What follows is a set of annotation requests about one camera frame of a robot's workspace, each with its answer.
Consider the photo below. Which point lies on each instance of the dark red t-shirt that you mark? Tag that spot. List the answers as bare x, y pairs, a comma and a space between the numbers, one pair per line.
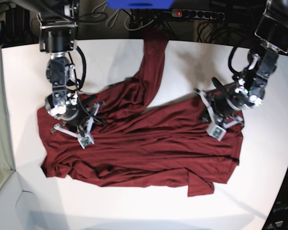
137, 147

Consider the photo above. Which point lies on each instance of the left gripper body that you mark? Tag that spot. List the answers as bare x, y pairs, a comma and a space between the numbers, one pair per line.
223, 114

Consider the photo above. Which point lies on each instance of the blue box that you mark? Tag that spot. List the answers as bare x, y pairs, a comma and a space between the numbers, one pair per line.
140, 4

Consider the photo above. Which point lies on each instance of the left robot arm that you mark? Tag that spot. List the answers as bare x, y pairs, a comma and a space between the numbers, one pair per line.
248, 89

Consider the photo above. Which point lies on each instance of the black power strip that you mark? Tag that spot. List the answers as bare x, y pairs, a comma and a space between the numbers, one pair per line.
198, 14

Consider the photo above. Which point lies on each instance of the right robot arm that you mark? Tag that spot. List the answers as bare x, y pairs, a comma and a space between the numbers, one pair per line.
66, 69

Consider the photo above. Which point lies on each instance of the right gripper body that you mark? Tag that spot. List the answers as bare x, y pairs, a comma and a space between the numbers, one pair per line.
80, 125

